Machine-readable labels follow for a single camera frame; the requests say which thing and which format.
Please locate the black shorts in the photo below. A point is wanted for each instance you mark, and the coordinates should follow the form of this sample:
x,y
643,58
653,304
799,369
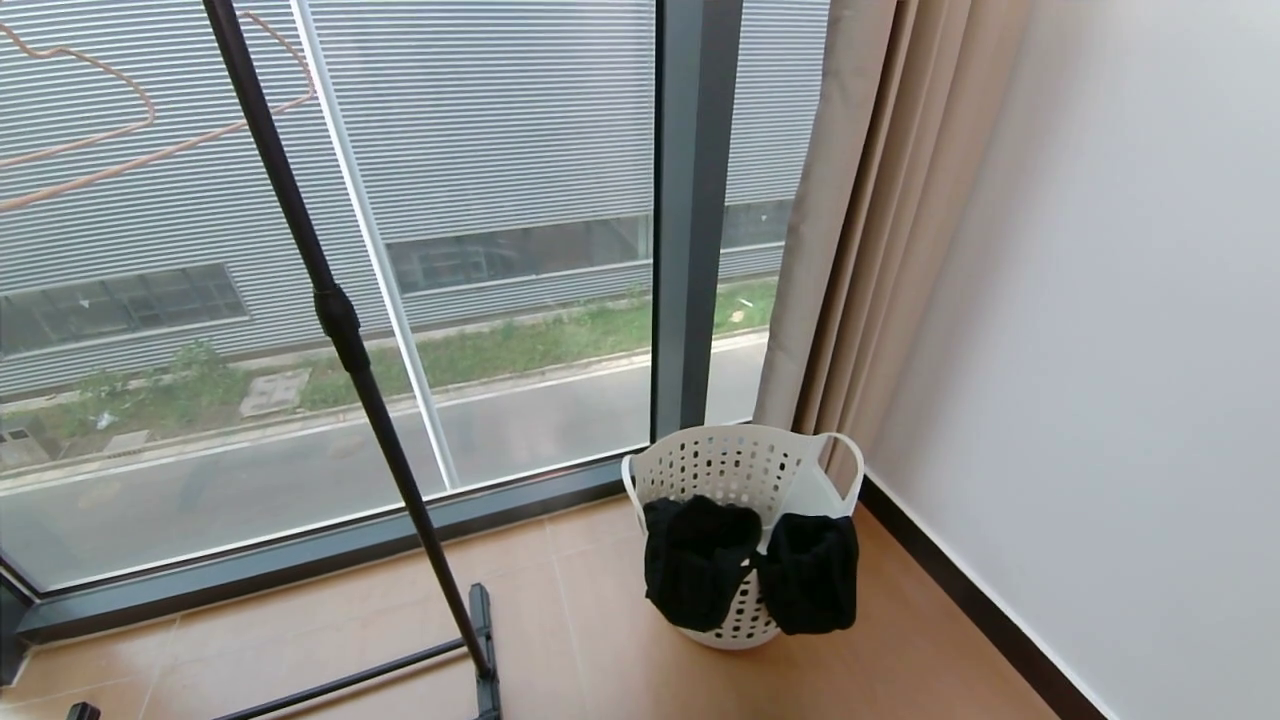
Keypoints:
x,y
810,575

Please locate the white laundry basket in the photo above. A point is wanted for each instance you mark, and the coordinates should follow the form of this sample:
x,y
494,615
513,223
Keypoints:
x,y
720,460

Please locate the black clothes rack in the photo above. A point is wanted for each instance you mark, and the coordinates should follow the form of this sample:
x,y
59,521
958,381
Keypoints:
x,y
340,320

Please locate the pink clothes hanger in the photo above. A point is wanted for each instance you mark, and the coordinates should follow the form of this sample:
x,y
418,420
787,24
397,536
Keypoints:
x,y
160,151
152,112

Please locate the window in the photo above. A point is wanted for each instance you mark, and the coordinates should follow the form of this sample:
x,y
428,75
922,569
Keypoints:
x,y
690,200

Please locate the black garment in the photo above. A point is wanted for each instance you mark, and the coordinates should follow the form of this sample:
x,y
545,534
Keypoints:
x,y
700,560

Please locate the beige curtain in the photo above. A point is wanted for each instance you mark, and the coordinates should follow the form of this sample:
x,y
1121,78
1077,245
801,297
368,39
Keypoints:
x,y
880,250

